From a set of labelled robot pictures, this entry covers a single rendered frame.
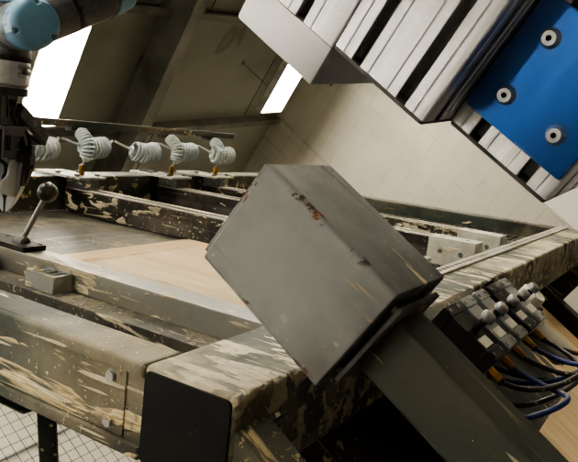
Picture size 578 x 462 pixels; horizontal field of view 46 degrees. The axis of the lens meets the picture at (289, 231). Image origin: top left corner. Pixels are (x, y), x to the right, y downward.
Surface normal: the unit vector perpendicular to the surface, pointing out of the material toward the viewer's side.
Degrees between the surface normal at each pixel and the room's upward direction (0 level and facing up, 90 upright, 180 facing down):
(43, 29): 141
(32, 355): 90
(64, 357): 90
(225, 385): 57
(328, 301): 90
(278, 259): 90
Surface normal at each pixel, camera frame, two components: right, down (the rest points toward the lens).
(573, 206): -0.60, 0.18
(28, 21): 0.59, 0.18
